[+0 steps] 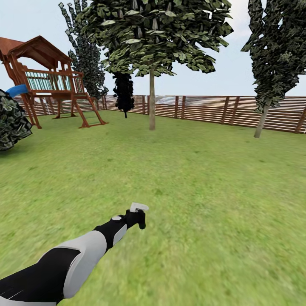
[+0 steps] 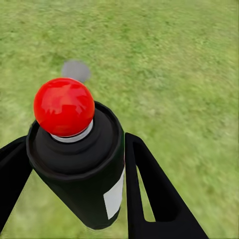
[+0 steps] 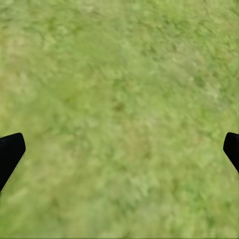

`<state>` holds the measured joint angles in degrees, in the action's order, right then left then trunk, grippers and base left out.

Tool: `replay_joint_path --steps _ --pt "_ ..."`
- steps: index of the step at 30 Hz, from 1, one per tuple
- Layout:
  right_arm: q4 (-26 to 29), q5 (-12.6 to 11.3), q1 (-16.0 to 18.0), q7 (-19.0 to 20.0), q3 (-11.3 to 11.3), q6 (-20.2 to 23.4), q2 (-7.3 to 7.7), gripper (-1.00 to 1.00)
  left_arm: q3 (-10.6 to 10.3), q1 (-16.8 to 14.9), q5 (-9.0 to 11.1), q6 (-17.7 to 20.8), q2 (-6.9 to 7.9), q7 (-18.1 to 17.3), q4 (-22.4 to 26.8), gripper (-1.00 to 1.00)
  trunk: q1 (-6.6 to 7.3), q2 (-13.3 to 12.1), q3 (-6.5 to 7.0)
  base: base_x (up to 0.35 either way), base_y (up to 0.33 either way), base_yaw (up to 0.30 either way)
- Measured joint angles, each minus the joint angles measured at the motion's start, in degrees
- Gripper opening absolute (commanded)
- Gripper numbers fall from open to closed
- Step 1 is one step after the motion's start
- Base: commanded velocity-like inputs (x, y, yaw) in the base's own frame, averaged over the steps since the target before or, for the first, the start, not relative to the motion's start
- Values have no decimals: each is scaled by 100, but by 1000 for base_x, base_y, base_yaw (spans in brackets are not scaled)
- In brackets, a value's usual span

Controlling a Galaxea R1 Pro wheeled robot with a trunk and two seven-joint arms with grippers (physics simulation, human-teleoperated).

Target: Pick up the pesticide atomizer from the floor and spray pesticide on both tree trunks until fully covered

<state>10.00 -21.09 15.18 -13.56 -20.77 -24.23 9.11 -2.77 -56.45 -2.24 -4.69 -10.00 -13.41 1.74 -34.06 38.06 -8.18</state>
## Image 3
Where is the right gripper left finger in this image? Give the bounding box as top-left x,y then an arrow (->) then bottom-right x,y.
0,132 -> 26,192

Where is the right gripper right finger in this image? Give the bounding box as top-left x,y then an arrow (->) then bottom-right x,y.
223,132 -> 239,173

